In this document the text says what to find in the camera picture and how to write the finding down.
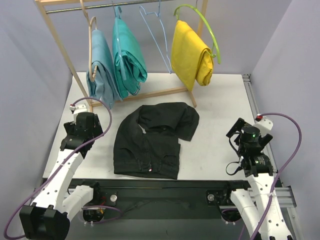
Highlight black denim trousers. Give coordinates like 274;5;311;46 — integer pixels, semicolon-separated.
113;102;200;180

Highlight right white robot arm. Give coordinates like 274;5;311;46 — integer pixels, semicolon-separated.
221;116;294;240

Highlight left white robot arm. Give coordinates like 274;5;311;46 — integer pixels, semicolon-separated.
19;103;103;240

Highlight light blue trousers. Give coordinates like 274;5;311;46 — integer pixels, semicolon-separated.
86;29;122;109

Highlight wooden hanger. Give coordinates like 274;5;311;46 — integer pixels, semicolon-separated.
80;0;98;82

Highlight teal trousers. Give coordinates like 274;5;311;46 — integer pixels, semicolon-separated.
112;19;148;99

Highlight yellow trousers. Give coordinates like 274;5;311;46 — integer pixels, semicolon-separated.
171;20;214;91

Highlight teal plastic hanger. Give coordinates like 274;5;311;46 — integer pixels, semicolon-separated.
111;0;127;81

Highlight green plastic hanger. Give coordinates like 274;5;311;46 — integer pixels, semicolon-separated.
173;0;221;64

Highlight wooden clothes rack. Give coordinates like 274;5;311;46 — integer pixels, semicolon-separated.
34;0;208;112

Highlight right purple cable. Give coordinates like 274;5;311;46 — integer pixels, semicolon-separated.
237;112;303;240

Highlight aluminium frame rail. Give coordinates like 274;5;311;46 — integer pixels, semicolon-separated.
240;80;302;240

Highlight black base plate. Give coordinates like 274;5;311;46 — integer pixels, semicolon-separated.
69;179;250;221

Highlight light blue wire hanger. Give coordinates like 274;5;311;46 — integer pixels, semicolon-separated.
139;0;173;74

